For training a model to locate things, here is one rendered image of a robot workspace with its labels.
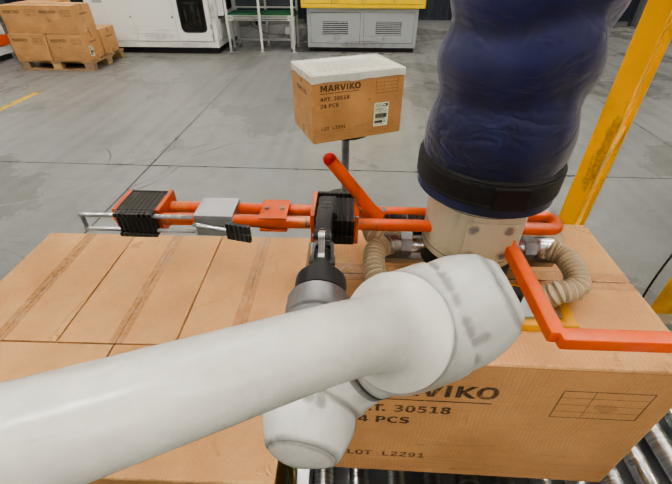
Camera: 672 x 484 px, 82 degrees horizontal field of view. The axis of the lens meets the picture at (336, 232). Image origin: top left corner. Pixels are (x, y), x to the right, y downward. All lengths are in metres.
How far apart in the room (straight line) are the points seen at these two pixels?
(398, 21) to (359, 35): 0.73
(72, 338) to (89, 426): 1.38
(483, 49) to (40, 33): 7.77
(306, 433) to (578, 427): 0.61
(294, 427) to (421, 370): 0.14
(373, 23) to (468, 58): 7.44
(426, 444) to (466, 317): 0.58
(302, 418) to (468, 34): 0.48
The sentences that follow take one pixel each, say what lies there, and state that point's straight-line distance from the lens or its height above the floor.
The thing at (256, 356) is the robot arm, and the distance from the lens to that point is 0.23.
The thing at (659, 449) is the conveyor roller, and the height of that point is 0.54.
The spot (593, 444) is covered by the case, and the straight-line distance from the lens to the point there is 0.97.
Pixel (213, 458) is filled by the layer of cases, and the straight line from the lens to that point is 1.19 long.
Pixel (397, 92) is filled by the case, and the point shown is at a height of 0.88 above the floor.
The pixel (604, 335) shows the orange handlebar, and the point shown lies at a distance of 0.60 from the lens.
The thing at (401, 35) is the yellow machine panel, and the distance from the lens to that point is 8.04.
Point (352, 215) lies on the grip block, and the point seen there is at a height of 1.22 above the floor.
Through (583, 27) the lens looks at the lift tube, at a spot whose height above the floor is 1.53.
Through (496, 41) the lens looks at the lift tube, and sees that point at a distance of 0.54.
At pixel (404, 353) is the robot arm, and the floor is 1.36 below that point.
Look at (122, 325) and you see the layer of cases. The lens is 1.56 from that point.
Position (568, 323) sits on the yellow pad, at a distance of 0.78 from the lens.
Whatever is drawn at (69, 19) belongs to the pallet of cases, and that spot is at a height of 0.73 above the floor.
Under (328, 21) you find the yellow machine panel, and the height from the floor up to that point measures 0.51.
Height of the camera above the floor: 1.60
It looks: 36 degrees down
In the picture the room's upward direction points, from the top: straight up
